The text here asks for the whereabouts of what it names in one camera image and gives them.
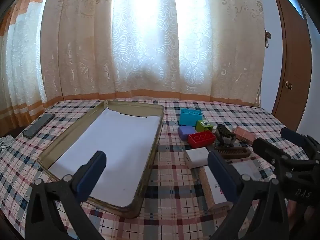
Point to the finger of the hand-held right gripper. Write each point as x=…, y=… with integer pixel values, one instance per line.
x=295, y=133
x=270, y=152

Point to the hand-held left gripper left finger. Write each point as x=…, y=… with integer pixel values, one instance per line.
x=92, y=175

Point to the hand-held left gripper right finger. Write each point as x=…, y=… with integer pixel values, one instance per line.
x=222, y=177

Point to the cardboard box with white label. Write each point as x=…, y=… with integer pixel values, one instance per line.
x=212, y=187

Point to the brown wooden brush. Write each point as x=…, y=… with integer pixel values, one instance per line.
x=232, y=153

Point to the copper pink metal case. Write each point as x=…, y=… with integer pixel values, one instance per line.
x=243, y=134

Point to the white rectangular box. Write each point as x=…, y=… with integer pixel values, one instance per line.
x=197, y=156

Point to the red toy building block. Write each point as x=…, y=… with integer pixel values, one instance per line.
x=200, y=140

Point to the green toy building block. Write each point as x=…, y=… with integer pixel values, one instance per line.
x=201, y=127

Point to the purple toy building block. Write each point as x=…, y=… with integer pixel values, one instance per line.
x=186, y=132

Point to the gold metal tin box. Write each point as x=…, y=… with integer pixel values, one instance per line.
x=150, y=160

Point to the teal toy building block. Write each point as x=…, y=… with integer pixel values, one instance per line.
x=188, y=118

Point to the person's right hand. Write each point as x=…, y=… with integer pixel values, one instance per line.
x=296, y=210

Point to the white paper sheet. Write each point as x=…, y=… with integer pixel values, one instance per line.
x=112, y=142

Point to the brass door knob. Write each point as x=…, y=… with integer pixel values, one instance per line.
x=289, y=85

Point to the plaid bed sheet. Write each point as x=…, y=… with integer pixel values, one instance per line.
x=175, y=192

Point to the black smartphone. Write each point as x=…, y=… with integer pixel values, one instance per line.
x=38, y=126

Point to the brown wooden door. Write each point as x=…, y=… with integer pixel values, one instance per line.
x=292, y=55

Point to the grey knitted cloth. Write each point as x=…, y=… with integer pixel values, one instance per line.
x=5, y=142

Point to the white lace curtain orange trim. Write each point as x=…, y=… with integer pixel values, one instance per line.
x=22, y=67

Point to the beige patterned curtain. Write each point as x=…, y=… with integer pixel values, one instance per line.
x=87, y=42

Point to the dark wall curtain hook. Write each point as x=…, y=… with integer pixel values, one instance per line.
x=267, y=37

